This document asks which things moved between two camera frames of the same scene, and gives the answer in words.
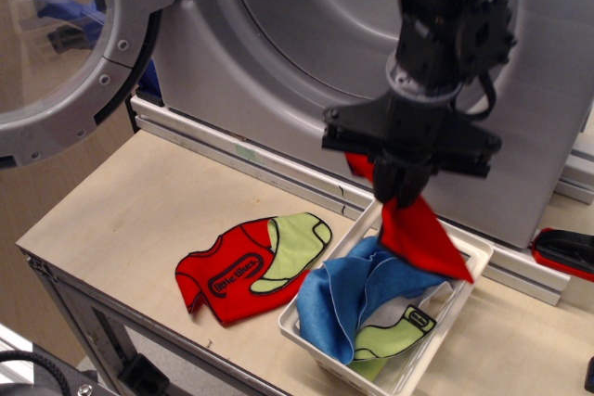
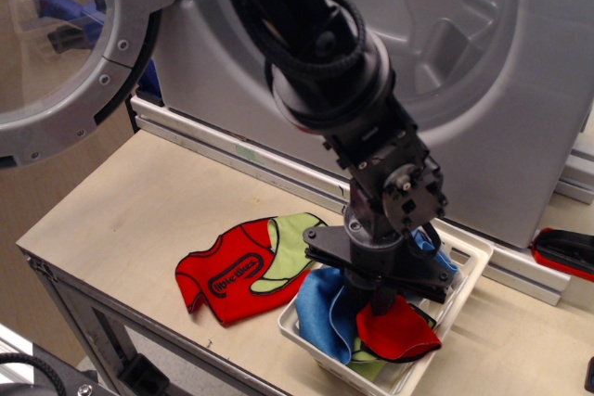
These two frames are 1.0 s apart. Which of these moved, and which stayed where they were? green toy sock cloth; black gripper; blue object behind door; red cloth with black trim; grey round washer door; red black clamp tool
Moved: red cloth with black trim; black gripper
Stayed: green toy sock cloth; red black clamp tool; blue object behind door; grey round washer door
